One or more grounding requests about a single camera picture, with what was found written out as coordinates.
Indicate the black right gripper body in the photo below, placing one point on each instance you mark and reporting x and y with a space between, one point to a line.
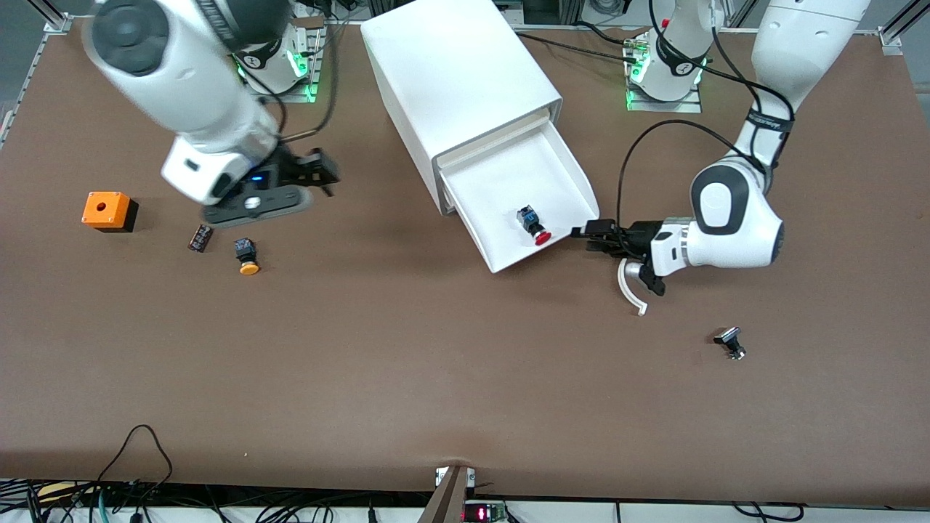
296 168

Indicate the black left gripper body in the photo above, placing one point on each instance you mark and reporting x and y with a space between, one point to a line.
635 238

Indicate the red mushroom push button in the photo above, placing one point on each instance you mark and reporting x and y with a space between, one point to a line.
529 218

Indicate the white box corner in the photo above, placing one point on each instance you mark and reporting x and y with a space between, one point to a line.
508 189

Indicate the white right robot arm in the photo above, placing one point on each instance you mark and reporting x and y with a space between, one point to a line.
196 87

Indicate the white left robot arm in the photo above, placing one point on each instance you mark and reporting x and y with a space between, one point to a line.
734 225

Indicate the orange mushroom push button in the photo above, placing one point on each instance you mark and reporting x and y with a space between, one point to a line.
245 250

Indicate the black square push button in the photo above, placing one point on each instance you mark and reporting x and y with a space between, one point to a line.
729 336

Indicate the white drawer cabinet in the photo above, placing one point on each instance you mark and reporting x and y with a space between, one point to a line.
450 65

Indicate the small black module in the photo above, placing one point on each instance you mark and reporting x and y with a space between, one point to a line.
200 238

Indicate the red digit display module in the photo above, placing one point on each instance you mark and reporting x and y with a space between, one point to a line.
483 513

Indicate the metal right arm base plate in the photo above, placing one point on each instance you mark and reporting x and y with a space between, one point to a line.
309 88

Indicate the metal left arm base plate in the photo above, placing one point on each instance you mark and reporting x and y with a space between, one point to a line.
665 107

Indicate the orange and black button enclosure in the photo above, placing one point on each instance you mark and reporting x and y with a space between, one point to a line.
116 208

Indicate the aluminium frame profile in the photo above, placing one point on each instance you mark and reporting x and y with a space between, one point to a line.
890 36
52 26

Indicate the wooden post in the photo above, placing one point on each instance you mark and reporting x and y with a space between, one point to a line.
445 501

